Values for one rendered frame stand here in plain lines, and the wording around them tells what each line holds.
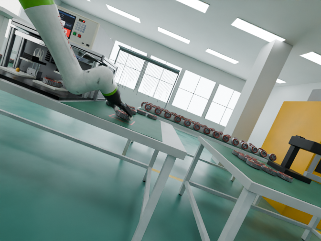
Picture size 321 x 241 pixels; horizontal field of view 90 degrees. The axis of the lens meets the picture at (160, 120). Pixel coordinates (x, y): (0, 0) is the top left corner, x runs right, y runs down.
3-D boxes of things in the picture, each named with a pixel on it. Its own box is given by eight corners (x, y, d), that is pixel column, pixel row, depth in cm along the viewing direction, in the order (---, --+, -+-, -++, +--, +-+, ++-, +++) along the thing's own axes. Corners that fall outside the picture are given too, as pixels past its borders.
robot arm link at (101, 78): (109, 74, 71) (108, 58, 77) (81, 81, 71) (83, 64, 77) (120, 94, 83) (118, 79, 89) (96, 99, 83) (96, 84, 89)
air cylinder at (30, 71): (35, 77, 121) (37, 71, 120) (26, 73, 120) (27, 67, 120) (40, 78, 126) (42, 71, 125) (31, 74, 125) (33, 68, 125)
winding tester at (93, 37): (90, 50, 119) (99, 23, 117) (33, 26, 117) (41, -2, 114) (107, 62, 158) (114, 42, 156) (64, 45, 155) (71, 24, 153)
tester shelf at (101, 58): (101, 60, 118) (102, 54, 117) (10, 23, 114) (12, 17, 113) (116, 71, 161) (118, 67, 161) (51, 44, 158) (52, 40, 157)
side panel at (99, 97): (95, 101, 137) (107, 65, 134) (91, 100, 137) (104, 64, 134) (105, 101, 165) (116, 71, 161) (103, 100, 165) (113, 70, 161)
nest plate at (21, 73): (17, 75, 102) (18, 73, 101) (-6, 66, 101) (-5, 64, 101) (36, 79, 116) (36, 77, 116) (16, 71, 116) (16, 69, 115)
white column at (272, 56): (233, 171, 410) (293, 46, 373) (217, 165, 407) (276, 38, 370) (225, 163, 459) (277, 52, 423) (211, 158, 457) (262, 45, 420)
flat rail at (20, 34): (94, 66, 118) (95, 62, 117) (11, 32, 114) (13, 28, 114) (94, 67, 119) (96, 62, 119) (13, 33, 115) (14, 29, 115)
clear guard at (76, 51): (79, 59, 93) (82, 49, 92) (38, 43, 92) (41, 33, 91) (99, 70, 125) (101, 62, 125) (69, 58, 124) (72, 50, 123)
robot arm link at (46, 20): (48, 3, 58) (61, 6, 67) (17, 10, 58) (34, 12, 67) (90, 95, 77) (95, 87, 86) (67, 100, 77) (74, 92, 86)
